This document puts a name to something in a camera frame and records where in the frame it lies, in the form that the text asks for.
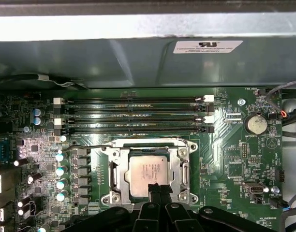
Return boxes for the silver coin battery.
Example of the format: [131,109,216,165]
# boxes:
[243,113,268,136]

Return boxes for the CPU socket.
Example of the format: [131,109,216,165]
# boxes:
[101,137,199,206]

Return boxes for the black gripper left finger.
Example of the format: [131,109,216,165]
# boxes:
[58,183,161,232]

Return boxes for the green motherboard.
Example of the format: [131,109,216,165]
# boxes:
[0,88,284,232]

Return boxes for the thin fan wire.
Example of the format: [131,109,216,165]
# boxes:
[263,79,296,119]

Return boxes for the grey CPU chip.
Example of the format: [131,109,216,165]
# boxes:
[123,147,170,196]

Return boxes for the black PC case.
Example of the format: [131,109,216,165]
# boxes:
[0,0,296,232]

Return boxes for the metal socket cover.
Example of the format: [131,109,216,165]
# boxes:
[109,141,191,203]

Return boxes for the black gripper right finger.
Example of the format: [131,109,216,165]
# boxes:
[160,185,274,232]

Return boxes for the white certification sticker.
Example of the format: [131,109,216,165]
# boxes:
[173,40,244,54]

